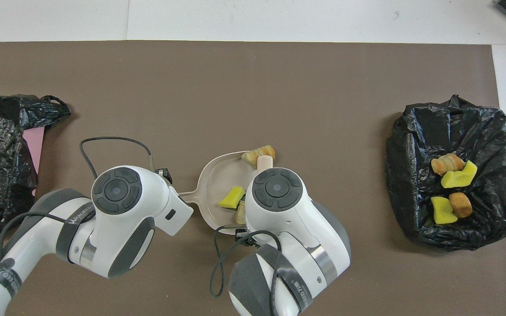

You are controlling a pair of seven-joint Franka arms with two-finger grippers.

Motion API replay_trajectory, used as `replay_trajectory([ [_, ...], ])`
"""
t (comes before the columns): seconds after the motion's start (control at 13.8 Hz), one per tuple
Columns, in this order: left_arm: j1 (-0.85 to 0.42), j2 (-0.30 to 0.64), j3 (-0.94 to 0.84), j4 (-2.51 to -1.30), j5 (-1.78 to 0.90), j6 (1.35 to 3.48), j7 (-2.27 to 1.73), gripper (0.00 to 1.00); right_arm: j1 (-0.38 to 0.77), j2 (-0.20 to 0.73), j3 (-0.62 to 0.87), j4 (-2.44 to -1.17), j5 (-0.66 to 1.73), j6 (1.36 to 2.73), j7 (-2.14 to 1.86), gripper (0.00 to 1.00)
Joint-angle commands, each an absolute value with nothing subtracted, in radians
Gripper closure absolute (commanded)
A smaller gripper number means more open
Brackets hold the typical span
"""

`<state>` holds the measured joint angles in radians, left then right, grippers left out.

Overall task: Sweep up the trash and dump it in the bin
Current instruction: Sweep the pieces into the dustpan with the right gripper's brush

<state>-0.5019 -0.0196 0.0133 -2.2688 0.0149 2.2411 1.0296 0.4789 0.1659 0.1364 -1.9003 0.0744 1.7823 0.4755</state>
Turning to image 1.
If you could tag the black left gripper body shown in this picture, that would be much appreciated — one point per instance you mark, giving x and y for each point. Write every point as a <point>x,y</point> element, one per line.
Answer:
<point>164,174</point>

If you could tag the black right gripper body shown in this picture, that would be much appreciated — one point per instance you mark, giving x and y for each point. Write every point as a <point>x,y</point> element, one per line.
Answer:
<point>245,235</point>

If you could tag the small beige sponge piece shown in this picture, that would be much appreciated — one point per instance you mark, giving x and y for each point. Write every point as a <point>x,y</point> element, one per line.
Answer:
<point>240,213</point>

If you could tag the yellow sponge wedge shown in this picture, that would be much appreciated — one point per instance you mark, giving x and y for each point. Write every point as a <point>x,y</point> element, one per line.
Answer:
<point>232,197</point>

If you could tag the beige plastic dustpan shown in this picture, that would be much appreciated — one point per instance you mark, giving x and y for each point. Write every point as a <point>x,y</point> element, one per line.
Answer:
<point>218,175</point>

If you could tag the beige brush with black bristles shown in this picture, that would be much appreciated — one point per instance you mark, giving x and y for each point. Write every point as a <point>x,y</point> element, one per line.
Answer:
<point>264,162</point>

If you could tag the long beige sponge piece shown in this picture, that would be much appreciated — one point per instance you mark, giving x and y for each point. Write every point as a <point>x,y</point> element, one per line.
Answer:
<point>253,154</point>

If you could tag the yellow sponge chunk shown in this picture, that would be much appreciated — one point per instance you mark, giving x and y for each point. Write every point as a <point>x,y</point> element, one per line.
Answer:
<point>442,211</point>

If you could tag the orange tinted beige sponge piece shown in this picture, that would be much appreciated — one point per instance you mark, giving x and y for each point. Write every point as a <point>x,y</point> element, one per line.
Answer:
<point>447,163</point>

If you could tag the brown sponge lump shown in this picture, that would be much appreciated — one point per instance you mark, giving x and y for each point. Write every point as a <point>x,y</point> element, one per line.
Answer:
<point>461,205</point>

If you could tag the notched yellow sponge piece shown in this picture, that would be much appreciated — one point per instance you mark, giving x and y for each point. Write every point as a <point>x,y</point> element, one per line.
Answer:
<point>458,177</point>

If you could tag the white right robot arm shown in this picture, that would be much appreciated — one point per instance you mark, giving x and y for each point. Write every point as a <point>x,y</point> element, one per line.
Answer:
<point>279,193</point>

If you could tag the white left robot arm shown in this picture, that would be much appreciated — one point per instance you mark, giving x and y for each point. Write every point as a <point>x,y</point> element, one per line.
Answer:
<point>117,193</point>

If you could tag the pink plastic bin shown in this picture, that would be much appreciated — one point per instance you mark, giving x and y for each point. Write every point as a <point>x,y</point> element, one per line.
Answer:
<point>35,145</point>

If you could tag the black bag lined bin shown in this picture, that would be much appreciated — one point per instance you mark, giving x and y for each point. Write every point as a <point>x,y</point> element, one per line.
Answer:
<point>411,175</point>

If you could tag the brown table mat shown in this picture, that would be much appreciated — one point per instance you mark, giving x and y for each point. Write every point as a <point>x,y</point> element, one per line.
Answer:
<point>235,87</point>

